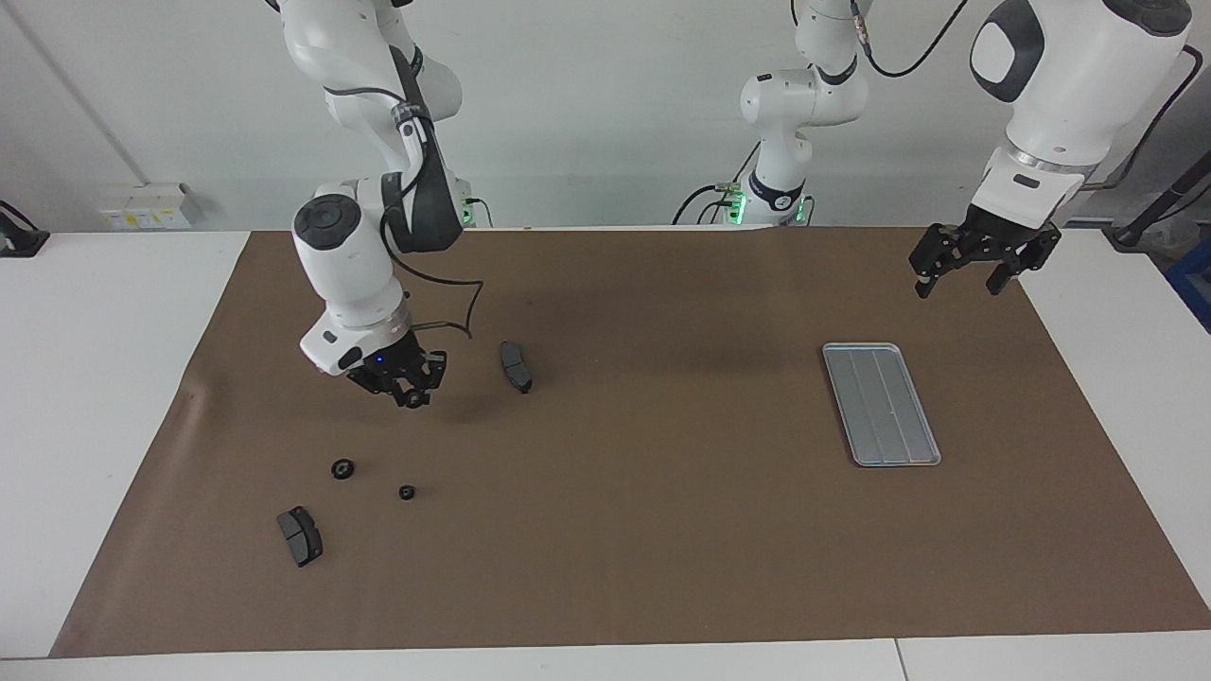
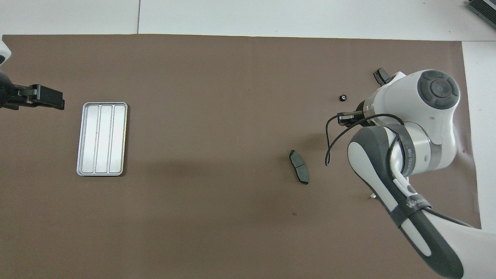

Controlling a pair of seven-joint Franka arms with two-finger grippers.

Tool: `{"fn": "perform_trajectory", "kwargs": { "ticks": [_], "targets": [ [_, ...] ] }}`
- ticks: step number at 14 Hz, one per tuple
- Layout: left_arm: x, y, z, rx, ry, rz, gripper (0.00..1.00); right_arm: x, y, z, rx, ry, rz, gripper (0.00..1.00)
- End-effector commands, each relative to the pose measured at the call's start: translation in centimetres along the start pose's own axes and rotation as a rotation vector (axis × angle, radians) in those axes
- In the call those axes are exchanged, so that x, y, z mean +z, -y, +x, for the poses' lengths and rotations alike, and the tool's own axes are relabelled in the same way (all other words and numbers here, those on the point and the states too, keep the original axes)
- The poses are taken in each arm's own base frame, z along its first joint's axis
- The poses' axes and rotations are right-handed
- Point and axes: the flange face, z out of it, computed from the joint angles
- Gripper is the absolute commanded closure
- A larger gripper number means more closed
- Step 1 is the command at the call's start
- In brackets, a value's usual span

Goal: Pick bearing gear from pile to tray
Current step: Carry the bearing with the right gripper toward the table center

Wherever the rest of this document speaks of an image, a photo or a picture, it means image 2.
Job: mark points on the brown table mat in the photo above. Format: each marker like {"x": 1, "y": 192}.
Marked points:
{"x": 193, "y": 193}

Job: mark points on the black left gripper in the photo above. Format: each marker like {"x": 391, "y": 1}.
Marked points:
{"x": 50, "y": 97}

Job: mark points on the grey ribbed device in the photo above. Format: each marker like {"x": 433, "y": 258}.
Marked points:
{"x": 484, "y": 9}

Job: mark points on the silver metal tray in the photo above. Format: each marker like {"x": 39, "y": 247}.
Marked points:
{"x": 102, "y": 139}

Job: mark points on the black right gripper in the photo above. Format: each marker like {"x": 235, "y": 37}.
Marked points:
{"x": 348, "y": 118}

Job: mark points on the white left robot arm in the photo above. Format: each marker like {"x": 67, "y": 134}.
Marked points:
{"x": 4, "y": 91}

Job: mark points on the thick grey brake pad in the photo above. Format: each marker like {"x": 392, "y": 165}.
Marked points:
{"x": 381, "y": 75}

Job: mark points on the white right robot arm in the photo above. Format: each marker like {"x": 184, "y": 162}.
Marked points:
{"x": 426, "y": 116}

